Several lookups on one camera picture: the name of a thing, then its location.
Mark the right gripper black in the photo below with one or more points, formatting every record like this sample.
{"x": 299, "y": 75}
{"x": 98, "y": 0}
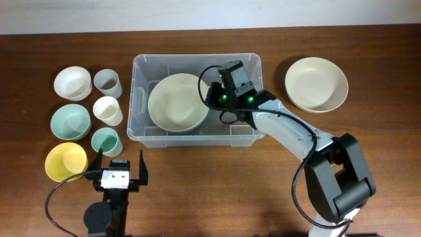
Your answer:
{"x": 211, "y": 93}

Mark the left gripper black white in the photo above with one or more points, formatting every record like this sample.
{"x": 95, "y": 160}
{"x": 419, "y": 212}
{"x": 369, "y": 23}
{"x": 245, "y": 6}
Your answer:
{"x": 134, "y": 184}

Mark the large cream bowl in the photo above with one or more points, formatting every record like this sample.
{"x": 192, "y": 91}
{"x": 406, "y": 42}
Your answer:
{"x": 175, "y": 103}
{"x": 316, "y": 85}

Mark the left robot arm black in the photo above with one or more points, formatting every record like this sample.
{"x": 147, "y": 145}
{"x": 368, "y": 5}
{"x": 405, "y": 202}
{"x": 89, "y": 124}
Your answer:
{"x": 107, "y": 218}

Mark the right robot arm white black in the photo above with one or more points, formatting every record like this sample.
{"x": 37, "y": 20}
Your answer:
{"x": 333, "y": 181}

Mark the clear plastic storage container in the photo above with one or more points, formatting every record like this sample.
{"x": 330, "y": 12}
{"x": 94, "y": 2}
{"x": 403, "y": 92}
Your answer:
{"x": 148, "y": 70}

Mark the mint green plastic cup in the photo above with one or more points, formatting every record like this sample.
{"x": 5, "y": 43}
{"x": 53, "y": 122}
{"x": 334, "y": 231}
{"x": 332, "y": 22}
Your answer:
{"x": 108, "y": 140}

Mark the yellow small bowl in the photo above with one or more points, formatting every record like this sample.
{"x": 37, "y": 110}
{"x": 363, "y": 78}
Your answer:
{"x": 65, "y": 160}

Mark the cream plastic cup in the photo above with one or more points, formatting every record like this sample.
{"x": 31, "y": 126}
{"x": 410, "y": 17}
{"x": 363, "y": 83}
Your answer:
{"x": 107, "y": 109}

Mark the mint green small bowl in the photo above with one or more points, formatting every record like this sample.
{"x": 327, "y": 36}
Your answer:
{"x": 71, "y": 122}

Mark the grey plastic cup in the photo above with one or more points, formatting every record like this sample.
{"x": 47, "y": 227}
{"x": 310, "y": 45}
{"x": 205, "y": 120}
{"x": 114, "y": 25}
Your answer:
{"x": 108, "y": 83}

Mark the white small bowl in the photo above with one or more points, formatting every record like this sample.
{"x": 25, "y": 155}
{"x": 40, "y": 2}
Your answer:
{"x": 73, "y": 83}

